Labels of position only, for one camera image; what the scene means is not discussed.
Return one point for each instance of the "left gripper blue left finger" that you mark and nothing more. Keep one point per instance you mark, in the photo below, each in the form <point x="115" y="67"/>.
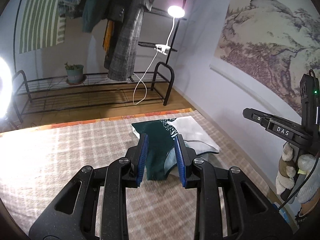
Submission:
<point x="142" y="158"/>

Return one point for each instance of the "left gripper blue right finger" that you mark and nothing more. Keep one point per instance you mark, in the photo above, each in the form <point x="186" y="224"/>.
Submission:
<point x="180" y="152"/>

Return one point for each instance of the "green white tree print shirt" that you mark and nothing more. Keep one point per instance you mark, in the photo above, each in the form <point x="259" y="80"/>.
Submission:
<point x="161" y="158"/>

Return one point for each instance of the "black metal clothes rack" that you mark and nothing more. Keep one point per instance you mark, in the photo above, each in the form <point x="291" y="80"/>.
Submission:
<point x="54" y="94"/>

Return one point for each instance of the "right gloved hand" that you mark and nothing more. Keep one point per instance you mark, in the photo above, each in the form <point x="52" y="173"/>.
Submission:
<point x="307" y="165"/>

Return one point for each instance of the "beige plaid bed cover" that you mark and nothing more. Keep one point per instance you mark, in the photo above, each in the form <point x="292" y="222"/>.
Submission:
<point x="37" y="162"/>

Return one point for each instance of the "green potted plant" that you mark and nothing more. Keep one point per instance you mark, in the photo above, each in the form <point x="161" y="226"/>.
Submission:
<point x="75" y="73"/>

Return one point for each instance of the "dark green jacket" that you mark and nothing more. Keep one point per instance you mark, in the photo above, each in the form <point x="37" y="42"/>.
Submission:
<point x="92" y="14"/>

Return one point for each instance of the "grey plaid long coat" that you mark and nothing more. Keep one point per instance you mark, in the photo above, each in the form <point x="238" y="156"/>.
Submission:
<point x="127" y="16"/>

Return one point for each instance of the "landscape painting wall scroll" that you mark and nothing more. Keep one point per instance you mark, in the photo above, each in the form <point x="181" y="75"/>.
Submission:
<point x="275" y="42"/>

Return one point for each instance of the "white ring light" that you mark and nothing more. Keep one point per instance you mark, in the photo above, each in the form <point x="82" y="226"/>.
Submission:
<point x="6" y="87"/>

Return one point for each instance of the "green striped wall cloth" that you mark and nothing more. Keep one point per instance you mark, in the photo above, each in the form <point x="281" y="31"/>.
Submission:
<point x="41" y="25"/>

